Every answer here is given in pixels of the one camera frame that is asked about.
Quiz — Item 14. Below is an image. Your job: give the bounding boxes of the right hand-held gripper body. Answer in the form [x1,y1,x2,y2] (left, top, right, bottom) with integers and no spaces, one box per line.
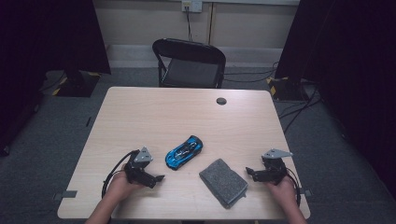
[252,148,293,185]

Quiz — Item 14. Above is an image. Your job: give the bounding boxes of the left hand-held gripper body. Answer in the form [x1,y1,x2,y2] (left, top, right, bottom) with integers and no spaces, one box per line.
[124,147,158,189]

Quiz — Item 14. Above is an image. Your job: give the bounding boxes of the grey towel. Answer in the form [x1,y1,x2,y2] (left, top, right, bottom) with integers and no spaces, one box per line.
[198,158,249,210]

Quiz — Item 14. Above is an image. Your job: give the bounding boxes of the blue toy car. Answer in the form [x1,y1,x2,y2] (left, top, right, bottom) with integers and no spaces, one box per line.
[164,134,204,171]

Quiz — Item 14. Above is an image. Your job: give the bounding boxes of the person's left hand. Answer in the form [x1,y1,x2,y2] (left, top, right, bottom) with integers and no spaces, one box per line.
[106,164,144,202]

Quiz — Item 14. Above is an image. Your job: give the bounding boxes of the person's right hand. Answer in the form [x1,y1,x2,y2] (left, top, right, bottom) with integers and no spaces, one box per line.
[265,175,299,208]

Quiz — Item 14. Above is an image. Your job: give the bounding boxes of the black stand base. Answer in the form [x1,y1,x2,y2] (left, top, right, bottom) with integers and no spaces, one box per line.
[51,69,102,98]
[265,76,310,102]

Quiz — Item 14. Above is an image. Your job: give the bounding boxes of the black folding chair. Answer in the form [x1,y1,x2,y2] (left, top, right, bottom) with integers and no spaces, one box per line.
[151,37,227,89]

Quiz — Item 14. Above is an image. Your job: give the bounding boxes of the black curtain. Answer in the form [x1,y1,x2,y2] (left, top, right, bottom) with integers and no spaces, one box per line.
[274,0,396,200]
[0,0,112,157]

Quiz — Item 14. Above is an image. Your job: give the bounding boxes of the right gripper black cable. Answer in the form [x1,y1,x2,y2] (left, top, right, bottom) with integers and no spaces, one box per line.
[284,167,303,208]

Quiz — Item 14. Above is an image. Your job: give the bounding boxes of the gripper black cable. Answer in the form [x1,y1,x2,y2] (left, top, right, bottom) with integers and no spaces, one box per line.
[101,150,139,200]
[284,167,303,208]

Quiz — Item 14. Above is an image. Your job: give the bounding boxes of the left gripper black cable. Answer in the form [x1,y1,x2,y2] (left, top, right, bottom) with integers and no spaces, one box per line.
[101,150,139,200]

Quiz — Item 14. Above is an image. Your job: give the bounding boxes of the black floor cables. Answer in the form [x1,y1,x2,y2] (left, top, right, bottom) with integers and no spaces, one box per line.
[278,83,322,134]
[223,61,279,84]

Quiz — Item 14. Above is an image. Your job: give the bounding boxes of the wall conduit pipe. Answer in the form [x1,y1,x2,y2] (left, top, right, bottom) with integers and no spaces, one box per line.
[207,2,216,45]

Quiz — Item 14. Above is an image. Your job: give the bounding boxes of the black socket cable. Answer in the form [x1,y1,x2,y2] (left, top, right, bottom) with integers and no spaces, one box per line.
[185,6,193,42]

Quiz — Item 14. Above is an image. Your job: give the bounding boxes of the white wall socket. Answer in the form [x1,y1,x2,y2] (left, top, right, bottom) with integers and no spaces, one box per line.
[181,0,204,13]

